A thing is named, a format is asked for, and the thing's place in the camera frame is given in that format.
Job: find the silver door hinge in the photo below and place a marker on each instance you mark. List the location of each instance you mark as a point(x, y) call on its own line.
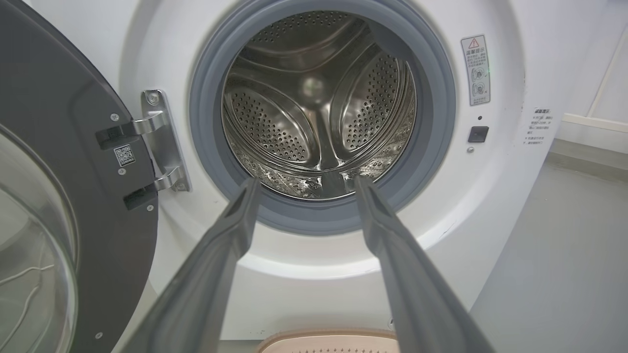
point(164, 142)

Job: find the QR code sticker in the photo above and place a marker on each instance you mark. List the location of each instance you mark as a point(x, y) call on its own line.
point(124, 155)

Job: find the cream perforated laundry basket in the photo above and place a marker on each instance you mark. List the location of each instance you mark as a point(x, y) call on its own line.
point(328, 342)

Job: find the stainless steel washing machine drum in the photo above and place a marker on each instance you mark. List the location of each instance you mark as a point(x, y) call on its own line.
point(314, 98)

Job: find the grey rubber door gasket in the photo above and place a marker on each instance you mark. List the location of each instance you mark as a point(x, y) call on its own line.
point(431, 122)

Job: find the grey warning label sticker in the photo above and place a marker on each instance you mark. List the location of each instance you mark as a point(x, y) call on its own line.
point(475, 69)

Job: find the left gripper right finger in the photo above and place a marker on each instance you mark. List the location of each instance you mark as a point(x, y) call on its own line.
point(417, 294)

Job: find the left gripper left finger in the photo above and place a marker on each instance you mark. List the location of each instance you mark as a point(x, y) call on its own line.
point(206, 279)

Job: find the white front-load washing machine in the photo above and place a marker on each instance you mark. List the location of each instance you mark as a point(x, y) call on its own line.
point(490, 206)

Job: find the dark grey glass washer door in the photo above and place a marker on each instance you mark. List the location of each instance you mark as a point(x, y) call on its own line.
point(59, 122)

